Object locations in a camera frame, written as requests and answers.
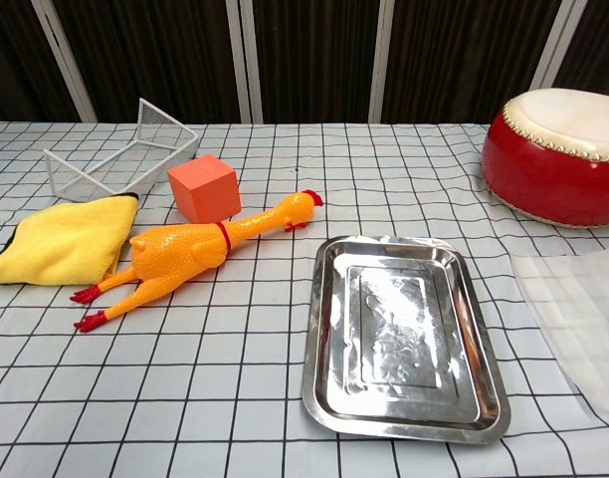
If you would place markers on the translucent white plastic sheet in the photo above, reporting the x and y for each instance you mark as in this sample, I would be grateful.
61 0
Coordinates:
583 318

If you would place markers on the stainless steel tray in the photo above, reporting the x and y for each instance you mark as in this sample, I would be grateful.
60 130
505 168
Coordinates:
399 338

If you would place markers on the orange cube block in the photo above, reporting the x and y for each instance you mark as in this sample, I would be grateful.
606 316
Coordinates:
205 194

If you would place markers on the orange rubber chicken toy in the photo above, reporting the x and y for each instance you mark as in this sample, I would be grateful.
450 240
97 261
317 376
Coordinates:
180 254

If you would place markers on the white black checked tablecloth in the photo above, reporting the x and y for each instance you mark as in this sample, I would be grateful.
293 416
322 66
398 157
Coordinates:
235 388

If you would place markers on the dark folding screen white frames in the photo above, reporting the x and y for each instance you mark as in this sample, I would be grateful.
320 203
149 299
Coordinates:
309 60

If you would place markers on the yellow microfibre cloth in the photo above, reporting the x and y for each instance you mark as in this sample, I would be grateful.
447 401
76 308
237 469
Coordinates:
60 244

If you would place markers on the red drum with white skin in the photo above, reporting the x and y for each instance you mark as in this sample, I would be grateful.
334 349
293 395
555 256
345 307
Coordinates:
548 174

